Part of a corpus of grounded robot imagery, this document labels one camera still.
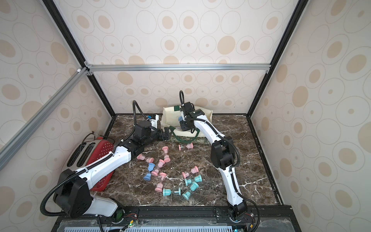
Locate aluminium frame rail left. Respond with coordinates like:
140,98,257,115
1,67,88,169

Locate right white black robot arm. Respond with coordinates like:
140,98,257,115
179,91,260,231

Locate red and steel toaster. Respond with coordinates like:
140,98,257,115
61,137,117,192

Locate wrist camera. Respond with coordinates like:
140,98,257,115
181,102,195,115
147,114,159,129

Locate teal hourglass bottom right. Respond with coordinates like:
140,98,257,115
182,181,199,201

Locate cream canvas tote bag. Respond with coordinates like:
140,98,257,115
160,105,206,144

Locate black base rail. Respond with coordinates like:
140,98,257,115
52,206,301,232

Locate aluminium frame rail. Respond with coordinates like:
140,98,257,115
1,67,88,169
87,63,271,72

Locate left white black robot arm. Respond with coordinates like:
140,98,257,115
40,117,172,221

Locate aluminium frame rail back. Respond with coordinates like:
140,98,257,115
87,63,271,72

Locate teal hourglass bottom left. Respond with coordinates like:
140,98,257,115
162,188,181,196

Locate pink hourglass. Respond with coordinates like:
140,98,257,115
155,183,163,192
162,146,171,163
151,159,167,181
182,166,199,179
136,154,154,163
178,143,194,151

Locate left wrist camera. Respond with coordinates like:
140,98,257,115
147,114,159,129

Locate pink hourglass bottom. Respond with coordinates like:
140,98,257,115
155,183,163,192

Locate pink hourglass top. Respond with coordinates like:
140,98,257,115
178,143,194,151

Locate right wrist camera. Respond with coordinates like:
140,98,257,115
181,102,195,115

